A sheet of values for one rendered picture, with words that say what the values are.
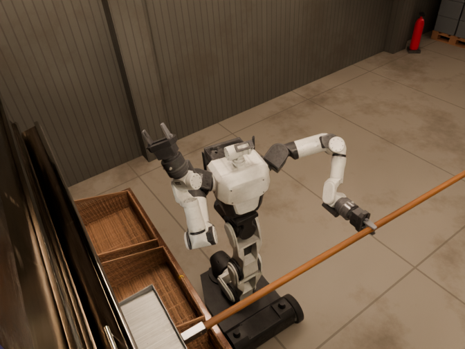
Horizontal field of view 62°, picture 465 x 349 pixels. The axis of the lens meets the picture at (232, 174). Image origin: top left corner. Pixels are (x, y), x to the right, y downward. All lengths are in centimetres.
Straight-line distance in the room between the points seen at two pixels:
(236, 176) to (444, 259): 214
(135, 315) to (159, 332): 12
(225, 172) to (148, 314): 68
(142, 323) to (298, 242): 197
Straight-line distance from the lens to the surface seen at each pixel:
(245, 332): 262
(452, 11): 711
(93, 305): 142
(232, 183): 175
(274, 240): 331
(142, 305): 164
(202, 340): 216
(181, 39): 413
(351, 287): 310
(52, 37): 368
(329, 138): 192
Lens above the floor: 252
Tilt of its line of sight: 40 degrees down
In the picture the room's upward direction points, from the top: 5 degrees counter-clockwise
